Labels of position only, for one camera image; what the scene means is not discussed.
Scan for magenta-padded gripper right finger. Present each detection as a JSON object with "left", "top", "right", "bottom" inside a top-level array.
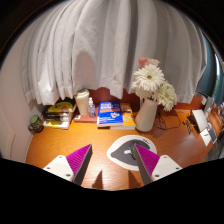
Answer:
[{"left": 133, "top": 144, "right": 184, "bottom": 186}]

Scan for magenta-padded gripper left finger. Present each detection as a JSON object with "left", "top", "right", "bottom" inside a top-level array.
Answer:
[{"left": 42, "top": 143, "right": 94, "bottom": 187}]

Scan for white and grey mouse pad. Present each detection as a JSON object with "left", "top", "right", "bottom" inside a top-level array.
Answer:
[{"left": 106, "top": 134, "right": 158, "bottom": 172}]

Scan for black spine book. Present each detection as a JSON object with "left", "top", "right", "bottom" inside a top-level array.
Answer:
[
  {"left": 42, "top": 113, "right": 74, "bottom": 124},
  {"left": 41, "top": 109, "right": 75, "bottom": 119}
]

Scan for dark mug with green inside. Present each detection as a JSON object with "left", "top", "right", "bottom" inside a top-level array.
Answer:
[{"left": 27, "top": 114, "right": 45, "bottom": 135}]

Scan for red book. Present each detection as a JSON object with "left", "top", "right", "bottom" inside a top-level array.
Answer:
[{"left": 72, "top": 112, "right": 99, "bottom": 124}]

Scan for white vase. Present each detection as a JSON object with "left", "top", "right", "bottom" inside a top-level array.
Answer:
[{"left": 134, "top": 96, "right": 159, "bottom": 133}]

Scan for small white box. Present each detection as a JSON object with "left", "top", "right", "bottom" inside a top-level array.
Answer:
[{"left": 191, "top": 108, "right": 210, "bottom": 133}]

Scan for orange cover book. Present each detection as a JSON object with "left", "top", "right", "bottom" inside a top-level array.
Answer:
[{"left": 109, "top": 102, "right": 137, "bottom": 131}]

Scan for clear spray bottle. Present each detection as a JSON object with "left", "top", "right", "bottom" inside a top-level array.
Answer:
[{"left": 87, "top": 96, "right": 97, "bottom": 119}]

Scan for cream tumbler with lid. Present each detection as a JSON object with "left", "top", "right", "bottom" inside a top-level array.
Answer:
[{"left": 73, "top": 88, "right": 91, "bottom": 117}]

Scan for blue cover book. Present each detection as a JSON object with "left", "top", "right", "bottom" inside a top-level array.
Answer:
[{"left": 96, "top": 100, "right": 125, "bottom": 129}]

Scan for white and pink flower bunch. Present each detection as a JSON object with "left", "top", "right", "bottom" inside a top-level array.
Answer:
[{"left": 130, "top": 57, "right": 179, "bottom": 113}]

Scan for white curtain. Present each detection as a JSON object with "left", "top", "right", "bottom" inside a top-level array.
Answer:
[{"left": 20, "top": 0, "right": 208, "bottom": 107}]

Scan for black cable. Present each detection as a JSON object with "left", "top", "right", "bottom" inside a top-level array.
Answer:
[{"left": 154, "top": 109, "right": 192, "bottom": 132}]

